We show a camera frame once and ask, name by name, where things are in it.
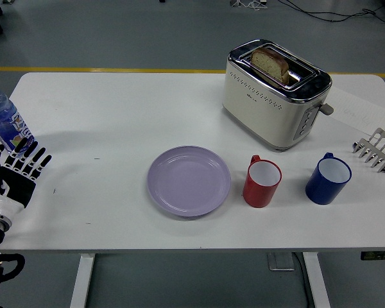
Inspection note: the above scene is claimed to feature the grey box under table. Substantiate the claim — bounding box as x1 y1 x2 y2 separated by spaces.
266 252 296 271

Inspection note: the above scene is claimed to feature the red enamel mug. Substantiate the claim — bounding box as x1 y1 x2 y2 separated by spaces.
242 155 283 209

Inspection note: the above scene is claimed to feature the black table control panel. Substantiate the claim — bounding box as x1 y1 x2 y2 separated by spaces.
360 251 385 261

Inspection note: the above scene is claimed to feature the lilac round plate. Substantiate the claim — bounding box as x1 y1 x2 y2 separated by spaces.
147 146 232 218

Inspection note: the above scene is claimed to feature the black cable under table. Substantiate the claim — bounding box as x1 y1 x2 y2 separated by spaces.
291 252 316 308

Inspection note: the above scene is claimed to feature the silver metal toast rack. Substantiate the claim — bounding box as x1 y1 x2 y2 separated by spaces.
352 127 385 175

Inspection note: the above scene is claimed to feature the black floor cable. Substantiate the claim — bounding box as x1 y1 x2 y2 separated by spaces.
277 0 385 24

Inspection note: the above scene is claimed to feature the brown bread slice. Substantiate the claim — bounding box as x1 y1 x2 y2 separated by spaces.
250 47 290 87

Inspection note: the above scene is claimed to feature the white floor stand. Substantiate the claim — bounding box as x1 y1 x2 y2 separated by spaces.
229 0 267 10

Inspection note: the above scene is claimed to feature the cream chrome toaster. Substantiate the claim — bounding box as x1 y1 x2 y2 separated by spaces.
221 38 334 152

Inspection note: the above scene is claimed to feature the blue enamel mug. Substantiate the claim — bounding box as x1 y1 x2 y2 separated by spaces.
305 152 352 205

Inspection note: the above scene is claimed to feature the clear blue-label drink bottle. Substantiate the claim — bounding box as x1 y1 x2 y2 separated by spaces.
0 80 35 153

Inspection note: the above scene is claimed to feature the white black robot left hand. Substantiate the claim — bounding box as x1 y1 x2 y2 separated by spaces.
0 138 52 219

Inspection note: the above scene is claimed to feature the white paper sheet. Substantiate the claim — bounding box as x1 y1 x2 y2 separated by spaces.
326 87 385 135

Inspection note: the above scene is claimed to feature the white table leg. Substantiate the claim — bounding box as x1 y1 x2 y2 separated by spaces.
301 252 331 308
69 253 96 308

